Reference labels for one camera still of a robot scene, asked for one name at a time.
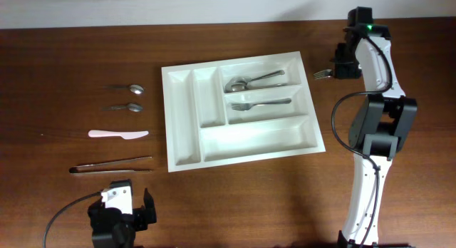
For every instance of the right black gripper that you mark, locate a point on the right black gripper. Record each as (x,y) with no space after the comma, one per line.
(345,70)

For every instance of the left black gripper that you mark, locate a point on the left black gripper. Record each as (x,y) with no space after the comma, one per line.
(140,221)

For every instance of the metal fork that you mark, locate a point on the metal fork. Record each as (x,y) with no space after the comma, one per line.
(327,73)
(249,106)

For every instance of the large metal spoon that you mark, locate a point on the large metal spoon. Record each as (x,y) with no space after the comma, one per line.
(239,87)
(247,80)

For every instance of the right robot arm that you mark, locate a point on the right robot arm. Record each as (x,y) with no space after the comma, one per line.
(380,127)

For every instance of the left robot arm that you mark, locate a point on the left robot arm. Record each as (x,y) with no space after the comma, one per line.
(115,222)

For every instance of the metal kitchen tongs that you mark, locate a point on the metal kitchen tongs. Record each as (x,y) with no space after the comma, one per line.
(115,166)

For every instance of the pink plastic knife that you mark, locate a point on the pink plastic knife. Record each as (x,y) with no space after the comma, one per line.
(123,135)

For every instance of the lower small teaspoon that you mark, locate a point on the lower small teaspoon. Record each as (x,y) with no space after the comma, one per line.
(134,107)

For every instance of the small teaspoon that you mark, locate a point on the small teaspoon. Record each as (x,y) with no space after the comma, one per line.
(134,107)
(134,88)

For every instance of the upper small teaspoon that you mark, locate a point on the upper small teaspoon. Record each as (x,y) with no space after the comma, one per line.
(134,88)

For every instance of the white plastic cutlery tray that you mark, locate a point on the white plastic cutlery tray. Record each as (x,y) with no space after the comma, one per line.
(203,131)

